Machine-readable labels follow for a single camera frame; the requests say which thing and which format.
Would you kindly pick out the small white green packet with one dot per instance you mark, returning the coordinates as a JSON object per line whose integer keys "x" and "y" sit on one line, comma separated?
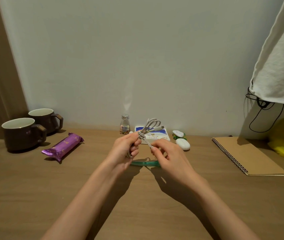
{"x": 178, "y": 133}

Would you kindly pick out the purple snack wrapper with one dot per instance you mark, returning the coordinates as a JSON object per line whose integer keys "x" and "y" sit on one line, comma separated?
{"x": 63, "y": 146}

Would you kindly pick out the blue white tissue pack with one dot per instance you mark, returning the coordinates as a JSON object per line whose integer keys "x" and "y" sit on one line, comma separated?
{"x": 160, "y": 134}

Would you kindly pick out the small glass bottle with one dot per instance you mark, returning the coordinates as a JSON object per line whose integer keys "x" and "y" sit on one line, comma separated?
{"x": 125, "y": 124}

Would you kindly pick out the person's left hand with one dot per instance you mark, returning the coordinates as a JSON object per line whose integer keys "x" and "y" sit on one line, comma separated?
{"x": 120, "y": 154}

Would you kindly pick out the person's left forearm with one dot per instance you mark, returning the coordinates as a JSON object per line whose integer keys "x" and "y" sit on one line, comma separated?
{"x": 77, "y": 212}

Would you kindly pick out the person's right hand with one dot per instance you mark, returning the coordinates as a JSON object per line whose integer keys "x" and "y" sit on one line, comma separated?
{"x": 176, "y": 164}

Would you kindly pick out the white oval earbud case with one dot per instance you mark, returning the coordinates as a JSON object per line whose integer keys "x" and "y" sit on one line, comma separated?
{"x": 183, "y": 144}

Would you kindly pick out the green toothbrush packet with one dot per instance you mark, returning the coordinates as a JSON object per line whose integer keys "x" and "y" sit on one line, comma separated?
{"x": 144, "y": 162}

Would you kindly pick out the brown spiral notebook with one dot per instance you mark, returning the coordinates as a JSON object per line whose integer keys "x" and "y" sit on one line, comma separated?
{"x": 251, "y": 157}

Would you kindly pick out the person's right forearm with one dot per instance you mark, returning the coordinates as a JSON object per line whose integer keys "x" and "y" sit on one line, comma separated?
{"x": 229, "y": 214}

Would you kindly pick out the white hanging cloth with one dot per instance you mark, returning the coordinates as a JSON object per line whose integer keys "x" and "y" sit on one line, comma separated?
{"x": 281, "y": 67}

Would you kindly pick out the brown mug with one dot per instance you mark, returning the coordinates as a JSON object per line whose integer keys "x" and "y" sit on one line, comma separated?
{"x": 19, "y": 136}
{"x": 47, "y": 121}

